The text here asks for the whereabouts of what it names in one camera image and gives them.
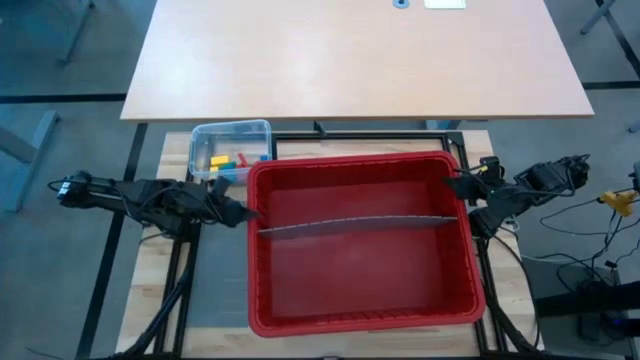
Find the grey slotted divider panel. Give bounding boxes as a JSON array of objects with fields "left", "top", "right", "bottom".
[{"left": 257, "top": 214, "right": 459, "bottom": 240}]

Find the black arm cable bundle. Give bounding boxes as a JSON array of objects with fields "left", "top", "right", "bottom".
[
  {"left": 474, "top": 234, "right": 544, "bottom": 357},
  {"left": 114, "top": 234, "right": 201, "bottom": 360}
]

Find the black left arm cable bundle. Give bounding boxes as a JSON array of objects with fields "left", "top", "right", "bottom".
[{"left": 114, "top": 234, "right": 201, "bottom": 360}]

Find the grey metal furniture leg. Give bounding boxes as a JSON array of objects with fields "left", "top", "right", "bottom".
[
  {"left": 579, "top": 0, "right": 617, "bottom": 36},
  {"left": 0, "top": 110, "right": 61, "bottom": 214},
  {"left": 57, "top": 0, "right": 96, "bottom": 65}
]

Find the light wooden desk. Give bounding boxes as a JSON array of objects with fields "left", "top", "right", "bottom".
[{"left": 119, "top": 0, "right": 595, "bottom": 123}]

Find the clear plastic container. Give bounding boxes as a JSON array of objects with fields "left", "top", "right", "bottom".
[{"left": 188, "top": 118, "right": 273, "bottom": 184}]

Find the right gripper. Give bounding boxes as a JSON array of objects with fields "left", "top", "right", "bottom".
[{"left": 442, "top": 155, "right": 507, "bottom": 239}]

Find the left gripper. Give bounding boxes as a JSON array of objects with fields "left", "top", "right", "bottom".
[{"left": 207, "top": 174, "right": 261, "bottom": 229}]

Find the red plastic bin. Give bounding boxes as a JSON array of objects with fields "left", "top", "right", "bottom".
[{"left": 246, "top": 150, "right": 487, "bottom": 339}]

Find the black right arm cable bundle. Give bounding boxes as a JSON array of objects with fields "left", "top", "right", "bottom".
[{"left": 474, "top": 234, "right": 544, "bottom": 357}]

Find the yellow connector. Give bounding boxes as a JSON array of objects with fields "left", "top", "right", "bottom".
[{"left": 599, "top": 189, "right": 632, "bottom": 217}]

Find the black floor cable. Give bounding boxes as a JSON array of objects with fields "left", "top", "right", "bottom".
[{"left": 538, "top": 197, "right": 640, "bottom": 291}]

